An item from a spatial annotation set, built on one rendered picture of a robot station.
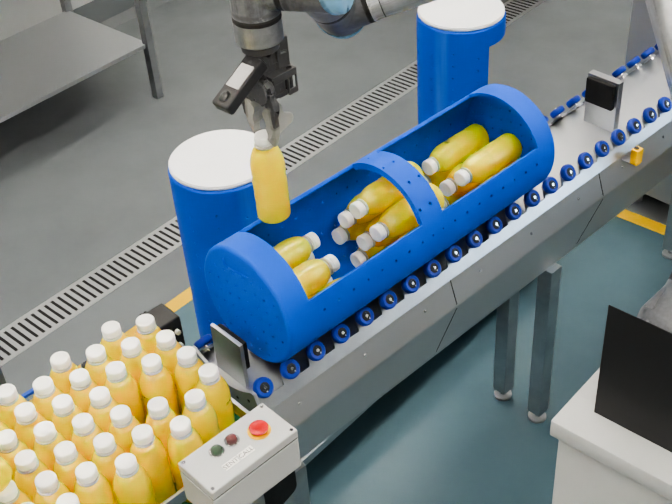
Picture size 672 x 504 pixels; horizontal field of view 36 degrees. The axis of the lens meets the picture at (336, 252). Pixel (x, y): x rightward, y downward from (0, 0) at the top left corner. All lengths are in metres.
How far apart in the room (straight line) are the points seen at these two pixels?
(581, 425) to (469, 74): 1.69
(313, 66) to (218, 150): 2.56
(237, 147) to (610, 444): 1.35
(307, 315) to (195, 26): 3.86
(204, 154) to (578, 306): 1.62
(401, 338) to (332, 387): 0.22
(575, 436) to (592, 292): 2.00
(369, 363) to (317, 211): 0.37
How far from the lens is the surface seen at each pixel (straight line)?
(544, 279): 3.02
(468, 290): 2.57
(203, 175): 2.71
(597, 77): 2.99
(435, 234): 2.34
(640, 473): 1.91
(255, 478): 1.93
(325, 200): 2.45
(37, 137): 5.09
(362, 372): 2.38
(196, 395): 2.03
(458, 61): 3.37
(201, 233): 2.76
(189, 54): 5.56
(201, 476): 1.89
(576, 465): 2.01
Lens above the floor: 2.54
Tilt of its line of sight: 39 degrees down
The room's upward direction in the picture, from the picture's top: 4 degrees counter-clockwise
